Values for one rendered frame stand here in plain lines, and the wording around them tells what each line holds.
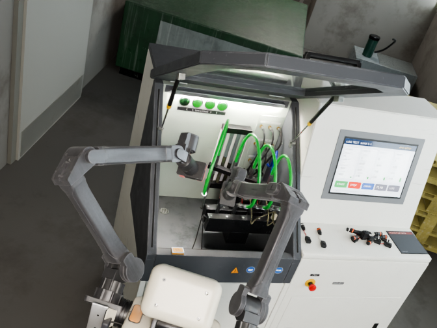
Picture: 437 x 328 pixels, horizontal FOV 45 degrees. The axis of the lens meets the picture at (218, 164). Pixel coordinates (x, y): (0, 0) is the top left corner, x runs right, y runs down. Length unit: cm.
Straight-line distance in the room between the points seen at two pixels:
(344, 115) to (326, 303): 93
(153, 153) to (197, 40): 365
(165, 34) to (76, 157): 393
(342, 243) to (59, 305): 162
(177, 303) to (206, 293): 8
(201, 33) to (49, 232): 260
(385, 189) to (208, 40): 303
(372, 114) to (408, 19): 562
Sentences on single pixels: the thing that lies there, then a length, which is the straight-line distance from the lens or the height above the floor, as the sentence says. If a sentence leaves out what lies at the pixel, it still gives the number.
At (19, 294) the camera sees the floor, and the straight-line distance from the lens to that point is 324.
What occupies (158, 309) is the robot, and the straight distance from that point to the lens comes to 151.
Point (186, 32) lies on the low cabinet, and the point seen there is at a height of 67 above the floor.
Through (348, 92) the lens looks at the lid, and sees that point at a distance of 205.
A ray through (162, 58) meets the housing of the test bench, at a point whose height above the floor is 150.
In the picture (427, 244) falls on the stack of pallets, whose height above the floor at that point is 15.
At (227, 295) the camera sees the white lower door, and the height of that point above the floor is 71.
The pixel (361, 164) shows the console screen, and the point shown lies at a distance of 257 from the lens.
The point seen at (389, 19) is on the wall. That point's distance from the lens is 804.
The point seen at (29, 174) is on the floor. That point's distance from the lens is 407.
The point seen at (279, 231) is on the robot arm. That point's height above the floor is 146.
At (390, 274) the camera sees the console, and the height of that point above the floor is 87.
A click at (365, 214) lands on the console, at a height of 104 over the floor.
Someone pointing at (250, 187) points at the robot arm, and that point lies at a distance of 195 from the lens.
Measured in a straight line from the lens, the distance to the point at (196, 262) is 225.
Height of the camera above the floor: 245
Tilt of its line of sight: 32 degrees down
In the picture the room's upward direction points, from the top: 17 degrees clockwise
